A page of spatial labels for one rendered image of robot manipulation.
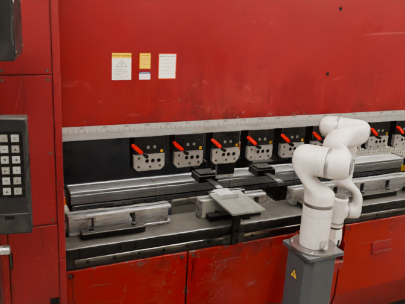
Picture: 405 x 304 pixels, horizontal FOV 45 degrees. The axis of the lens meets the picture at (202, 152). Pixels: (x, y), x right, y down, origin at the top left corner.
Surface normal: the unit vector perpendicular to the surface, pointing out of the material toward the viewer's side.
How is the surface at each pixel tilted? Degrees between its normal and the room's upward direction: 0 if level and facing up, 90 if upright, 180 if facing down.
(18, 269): 90
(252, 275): 91
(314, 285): 90
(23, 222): 90
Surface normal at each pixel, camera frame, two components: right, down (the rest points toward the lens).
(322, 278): 0.45, 0.28
